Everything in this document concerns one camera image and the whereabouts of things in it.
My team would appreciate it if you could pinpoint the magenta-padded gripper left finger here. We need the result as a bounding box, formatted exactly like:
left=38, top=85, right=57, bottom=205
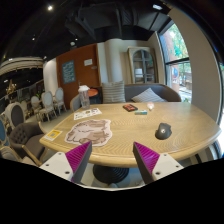
left=39, top=140, right=93, bottom=184

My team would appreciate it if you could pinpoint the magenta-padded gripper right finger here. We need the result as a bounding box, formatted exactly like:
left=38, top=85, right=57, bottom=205
left=132, top=141, right=185, bottom=185

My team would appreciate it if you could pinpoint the black computer mouse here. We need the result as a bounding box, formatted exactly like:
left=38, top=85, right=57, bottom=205
left=154, top=122, right=173, bottom=141

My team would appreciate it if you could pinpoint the cat-shaped mouse pad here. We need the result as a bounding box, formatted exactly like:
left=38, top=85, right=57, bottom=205
left=64, top=118, right=113, bottom=148

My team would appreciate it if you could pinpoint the yellow and white card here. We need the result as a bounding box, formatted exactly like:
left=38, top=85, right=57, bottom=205
left=43, top=129, right=63, bottom=142

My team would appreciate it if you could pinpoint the white sticker sheet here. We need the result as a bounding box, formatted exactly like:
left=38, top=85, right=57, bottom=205
left=73, top=107, right=103, bottom=121

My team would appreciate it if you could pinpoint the dark grey tufted armchair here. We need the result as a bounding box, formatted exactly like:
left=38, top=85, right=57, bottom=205
left=8, top=121, right=48, bottom=164

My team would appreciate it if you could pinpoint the clear shaker bottle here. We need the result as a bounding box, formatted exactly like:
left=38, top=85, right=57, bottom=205
left=77, top=84, right=91, bottom=110

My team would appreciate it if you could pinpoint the black bag with orange top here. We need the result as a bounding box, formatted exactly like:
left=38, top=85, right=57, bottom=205
left=87, top=87, right=103, bottom=105

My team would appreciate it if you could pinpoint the flat striped cushion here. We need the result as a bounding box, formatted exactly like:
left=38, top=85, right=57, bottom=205
left=130, top=87, right=168, bottom=104

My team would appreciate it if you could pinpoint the group of white chairs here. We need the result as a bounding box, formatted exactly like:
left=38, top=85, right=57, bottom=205
left=29, top=87, right=67, bottom=123

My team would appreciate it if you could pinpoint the grey curved sofa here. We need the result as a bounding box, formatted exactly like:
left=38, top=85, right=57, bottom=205
left=69, top=83, right=183, bottom=113

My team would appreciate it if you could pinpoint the large striped cushion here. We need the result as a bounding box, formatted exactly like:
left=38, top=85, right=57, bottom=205
left=101, top=80, right=127, bottom=104

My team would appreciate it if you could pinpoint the oval-back grey chair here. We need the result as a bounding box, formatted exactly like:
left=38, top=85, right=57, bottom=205
left=3, top=102, right=26, bottom=129

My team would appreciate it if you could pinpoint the arched glass-door cabinet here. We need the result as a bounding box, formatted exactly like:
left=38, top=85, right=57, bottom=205
left=127, top=46, right=160, bottom=85

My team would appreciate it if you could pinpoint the large framed window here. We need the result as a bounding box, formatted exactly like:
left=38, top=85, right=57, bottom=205
left=159, top=22, right=193, bottom=104

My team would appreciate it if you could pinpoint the black table pedestal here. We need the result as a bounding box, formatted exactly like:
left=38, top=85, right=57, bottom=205
left=92, top=163, right=130, bottom=185

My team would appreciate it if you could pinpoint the blue wall poster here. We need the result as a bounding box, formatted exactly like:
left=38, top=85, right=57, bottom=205
left=61, top=59, right=77, bottom=85

